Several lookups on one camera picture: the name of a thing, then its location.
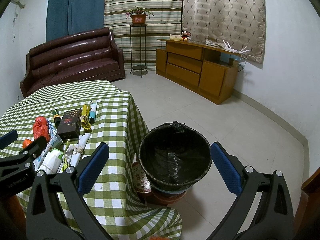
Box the Mickey Mouse plush toy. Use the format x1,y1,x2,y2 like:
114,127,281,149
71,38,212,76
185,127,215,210
180,30,191,41

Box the white wifi router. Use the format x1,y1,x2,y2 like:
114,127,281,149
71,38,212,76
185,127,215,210
218,40,251,54

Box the orange wrapper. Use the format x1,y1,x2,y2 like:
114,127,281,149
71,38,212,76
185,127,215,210
22,139,33,148

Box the white teal tube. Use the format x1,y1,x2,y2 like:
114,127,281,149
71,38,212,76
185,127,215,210
89,102,97,124

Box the patterned stool under bin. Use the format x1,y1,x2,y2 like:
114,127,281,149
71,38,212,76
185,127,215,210
132,161,187,206

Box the blue curtain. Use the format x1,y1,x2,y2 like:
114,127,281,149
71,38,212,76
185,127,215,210
46,0,105,41

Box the dark red leather sofa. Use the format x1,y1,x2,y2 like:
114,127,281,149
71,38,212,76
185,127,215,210
20,28,125,98

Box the white green paper package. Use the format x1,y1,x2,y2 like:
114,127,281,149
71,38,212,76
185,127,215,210
38,149,63,174

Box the potted plant terracotta pot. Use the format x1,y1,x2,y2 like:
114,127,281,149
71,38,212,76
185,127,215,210
125,6,154,25

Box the black metal plant stand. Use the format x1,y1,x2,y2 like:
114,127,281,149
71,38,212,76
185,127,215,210
130,23,148,77

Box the red plastic bag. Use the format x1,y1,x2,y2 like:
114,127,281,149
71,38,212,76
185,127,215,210
33,116,50,142

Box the white paper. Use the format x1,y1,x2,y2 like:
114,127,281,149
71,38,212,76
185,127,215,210
61,133,91,172

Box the green checkered tablecloth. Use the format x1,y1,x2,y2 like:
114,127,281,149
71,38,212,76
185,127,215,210
1,80,182,239

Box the brown wooden door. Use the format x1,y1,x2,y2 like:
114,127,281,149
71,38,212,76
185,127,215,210
293,168,319,239

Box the striped green curtain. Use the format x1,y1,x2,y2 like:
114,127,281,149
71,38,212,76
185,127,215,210
104,0,182,69

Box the green black small bottle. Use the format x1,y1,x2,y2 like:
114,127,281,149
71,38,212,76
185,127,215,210
53,109,61,127

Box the black lined wicker trash bin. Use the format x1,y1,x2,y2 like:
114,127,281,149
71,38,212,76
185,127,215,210
137,121,212,192

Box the yellow snack wrapper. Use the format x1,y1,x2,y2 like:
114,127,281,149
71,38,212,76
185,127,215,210
80,104,91,130

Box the wooden TV cabinet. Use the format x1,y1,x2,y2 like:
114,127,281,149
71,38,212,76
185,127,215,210
156,39,241,105

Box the black cardboard box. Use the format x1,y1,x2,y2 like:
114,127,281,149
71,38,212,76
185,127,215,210
57,109,82,141

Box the tissue box on cabinet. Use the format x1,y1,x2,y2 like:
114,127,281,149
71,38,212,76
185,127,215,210
169,34,182,40

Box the beige patterned curtain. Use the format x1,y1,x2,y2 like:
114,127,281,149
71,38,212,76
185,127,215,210
182,0,266,63

